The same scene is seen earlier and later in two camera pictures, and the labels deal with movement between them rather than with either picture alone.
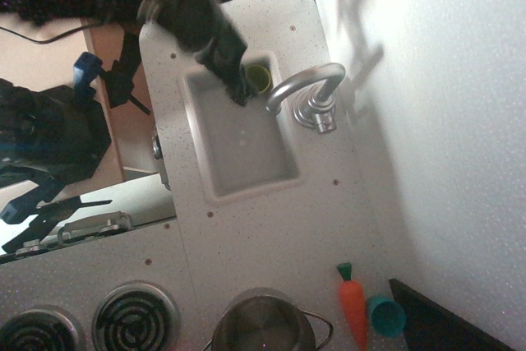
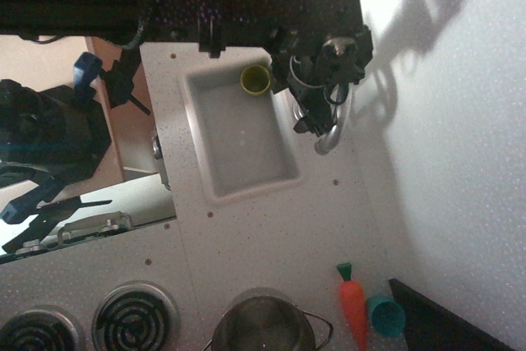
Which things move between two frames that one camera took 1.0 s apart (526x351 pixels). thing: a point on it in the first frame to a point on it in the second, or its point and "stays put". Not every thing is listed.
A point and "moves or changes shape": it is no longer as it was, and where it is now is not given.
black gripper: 191,14 to 323,45
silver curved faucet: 314,109 moves or changes shape
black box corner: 431,326 stays put
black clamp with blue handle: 89,71 stays put
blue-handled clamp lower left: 49,208 stays put
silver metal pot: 265,323 stays put
